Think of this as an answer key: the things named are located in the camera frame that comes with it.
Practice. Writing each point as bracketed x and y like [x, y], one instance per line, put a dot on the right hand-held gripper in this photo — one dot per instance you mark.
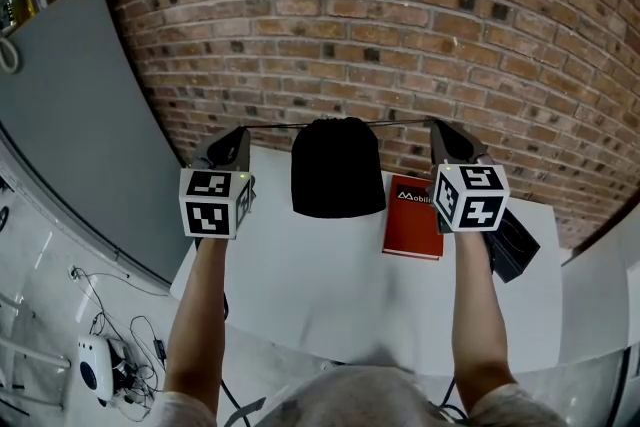
[472, 197]

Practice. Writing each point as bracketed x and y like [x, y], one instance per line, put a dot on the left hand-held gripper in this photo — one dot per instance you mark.
[207, 205]

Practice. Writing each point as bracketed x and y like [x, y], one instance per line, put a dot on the person's left forearm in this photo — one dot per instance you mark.
[197, 315]

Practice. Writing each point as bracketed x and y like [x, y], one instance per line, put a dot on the person's right forearm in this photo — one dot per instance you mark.
[480, 315]

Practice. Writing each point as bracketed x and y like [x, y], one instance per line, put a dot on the red book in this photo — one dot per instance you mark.
[412, 225]

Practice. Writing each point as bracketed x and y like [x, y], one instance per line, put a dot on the grey partition board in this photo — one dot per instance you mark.
[75, 125]

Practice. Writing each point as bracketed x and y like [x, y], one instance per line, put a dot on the small black power adapter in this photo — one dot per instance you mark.
[160, 348]

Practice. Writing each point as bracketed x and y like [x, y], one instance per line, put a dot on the white electronic device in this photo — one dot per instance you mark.
[94, 367]

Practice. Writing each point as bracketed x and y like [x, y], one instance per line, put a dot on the person's grey shirt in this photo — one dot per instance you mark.
[360, 397]

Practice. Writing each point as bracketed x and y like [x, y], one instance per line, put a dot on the white metal frame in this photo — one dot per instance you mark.
[30, 355]

